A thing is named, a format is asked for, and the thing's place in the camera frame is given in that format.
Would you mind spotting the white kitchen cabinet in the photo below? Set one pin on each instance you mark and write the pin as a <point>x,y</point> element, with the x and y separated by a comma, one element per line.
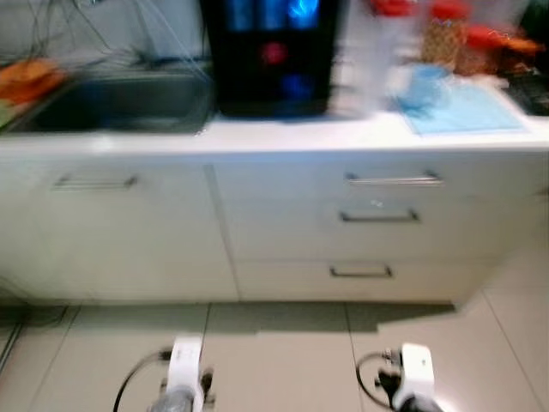
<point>171,240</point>

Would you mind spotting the stainless steel kitchen sink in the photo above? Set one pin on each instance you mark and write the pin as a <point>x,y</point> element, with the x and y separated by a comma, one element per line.
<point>129,103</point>

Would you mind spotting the light blue mat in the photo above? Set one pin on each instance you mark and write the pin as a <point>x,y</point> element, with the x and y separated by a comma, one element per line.
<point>476,113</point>

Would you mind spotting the light blue cup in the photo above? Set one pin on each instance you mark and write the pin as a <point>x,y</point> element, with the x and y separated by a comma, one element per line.
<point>425,90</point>

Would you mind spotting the tall clear plastic container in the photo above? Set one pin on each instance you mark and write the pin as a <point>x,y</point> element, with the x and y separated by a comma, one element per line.
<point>373,60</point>

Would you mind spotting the red lidded snack jar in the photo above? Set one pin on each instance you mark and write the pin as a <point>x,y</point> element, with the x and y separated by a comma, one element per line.
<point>443,43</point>

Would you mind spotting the orange red packet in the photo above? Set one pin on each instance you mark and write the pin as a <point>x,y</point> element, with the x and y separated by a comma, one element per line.
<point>497,39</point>

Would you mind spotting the orange plastic bowl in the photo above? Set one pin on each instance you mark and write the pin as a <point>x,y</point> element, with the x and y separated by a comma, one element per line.
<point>26,79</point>

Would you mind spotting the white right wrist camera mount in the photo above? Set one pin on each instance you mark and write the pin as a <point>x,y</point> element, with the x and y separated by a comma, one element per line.
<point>419,369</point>

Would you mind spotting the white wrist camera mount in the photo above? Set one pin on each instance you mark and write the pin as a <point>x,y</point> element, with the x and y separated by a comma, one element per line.
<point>419,369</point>
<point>185,365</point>

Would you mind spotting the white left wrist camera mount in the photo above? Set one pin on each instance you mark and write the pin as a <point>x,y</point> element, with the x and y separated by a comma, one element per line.
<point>185,365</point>

